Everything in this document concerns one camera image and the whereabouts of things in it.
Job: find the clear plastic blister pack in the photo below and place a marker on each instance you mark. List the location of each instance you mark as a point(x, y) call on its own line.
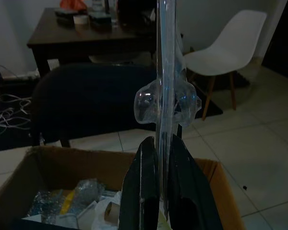
point(168, 72)

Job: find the clear bubble wrap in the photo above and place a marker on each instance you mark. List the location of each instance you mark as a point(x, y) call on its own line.
point(88, 190)

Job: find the dark wooden table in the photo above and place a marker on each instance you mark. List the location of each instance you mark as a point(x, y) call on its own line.
point(62, 36)

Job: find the dark upholstered chair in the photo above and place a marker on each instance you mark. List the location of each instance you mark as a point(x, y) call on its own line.
point(91, 95)

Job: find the beige tape roll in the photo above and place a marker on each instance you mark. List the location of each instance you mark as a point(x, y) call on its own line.
point(80, 19)

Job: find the yellow wrapper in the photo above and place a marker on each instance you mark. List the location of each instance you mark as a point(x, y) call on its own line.
point(67, 202)

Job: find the brown cardboard box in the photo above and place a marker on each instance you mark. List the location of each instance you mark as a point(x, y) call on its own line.
point(50, 163)

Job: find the orange bag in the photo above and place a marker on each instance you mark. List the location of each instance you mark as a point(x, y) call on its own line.
point(72, 3)

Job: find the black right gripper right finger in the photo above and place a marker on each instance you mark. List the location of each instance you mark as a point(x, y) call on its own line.
point(189, 196)

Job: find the white shell chair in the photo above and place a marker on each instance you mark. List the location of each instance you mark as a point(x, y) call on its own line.
point(230, 48)

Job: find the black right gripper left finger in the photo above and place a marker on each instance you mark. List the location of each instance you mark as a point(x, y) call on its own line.
point(144, 191)

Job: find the black flat object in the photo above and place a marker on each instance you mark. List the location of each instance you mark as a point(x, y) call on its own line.
point(36, 225)

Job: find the brown cardboard tube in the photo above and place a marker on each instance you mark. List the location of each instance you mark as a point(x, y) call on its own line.
point(111, 210)

